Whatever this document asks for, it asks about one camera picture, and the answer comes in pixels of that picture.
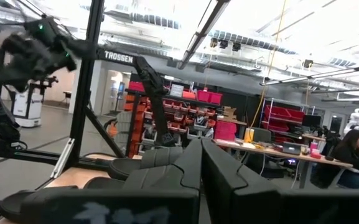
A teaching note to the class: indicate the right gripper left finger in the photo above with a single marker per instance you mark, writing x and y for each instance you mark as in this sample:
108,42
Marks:
188,168

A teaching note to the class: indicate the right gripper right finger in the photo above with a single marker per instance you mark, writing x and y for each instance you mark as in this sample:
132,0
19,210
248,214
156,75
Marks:
219,180

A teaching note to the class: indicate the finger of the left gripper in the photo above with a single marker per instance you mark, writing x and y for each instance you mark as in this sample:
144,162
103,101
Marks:
15,46
33,71

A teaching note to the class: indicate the black rubber slide sandal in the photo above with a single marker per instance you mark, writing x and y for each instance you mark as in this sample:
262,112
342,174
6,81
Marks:
20,203
148,179
126,165

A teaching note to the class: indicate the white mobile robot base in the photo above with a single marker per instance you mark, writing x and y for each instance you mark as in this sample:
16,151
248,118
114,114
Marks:
26,109

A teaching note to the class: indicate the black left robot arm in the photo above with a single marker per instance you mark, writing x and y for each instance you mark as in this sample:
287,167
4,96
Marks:
154,93

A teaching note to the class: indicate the pink storage bins stack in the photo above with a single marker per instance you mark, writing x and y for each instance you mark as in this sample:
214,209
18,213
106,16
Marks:
226,130

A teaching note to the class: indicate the yellow container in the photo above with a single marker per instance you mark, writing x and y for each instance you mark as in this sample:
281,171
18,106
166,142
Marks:
249,135

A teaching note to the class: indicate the rack with orange bins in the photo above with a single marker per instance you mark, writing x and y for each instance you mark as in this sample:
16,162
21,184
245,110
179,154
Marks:
182,109

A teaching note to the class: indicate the long wooden work table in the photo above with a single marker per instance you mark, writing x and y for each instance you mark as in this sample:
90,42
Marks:
275,153

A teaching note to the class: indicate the red storage bins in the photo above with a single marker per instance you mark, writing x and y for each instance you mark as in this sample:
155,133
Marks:
210,97

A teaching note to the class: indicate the grey laptop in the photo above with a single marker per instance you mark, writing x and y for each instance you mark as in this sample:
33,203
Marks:
291,148

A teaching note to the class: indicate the rack with red bins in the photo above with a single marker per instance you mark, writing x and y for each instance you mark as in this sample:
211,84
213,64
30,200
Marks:
278,113

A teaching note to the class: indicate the black linear ceiling lamp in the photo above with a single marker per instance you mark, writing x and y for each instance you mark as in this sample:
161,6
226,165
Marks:
201,34

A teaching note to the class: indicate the person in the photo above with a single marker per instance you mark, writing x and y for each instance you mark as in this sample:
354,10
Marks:
353,155

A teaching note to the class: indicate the white humanoid robot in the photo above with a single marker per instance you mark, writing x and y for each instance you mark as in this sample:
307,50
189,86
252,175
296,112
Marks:
358,119

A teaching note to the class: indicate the black aluminium table frame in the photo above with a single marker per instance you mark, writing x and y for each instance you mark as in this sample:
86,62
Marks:
86,93

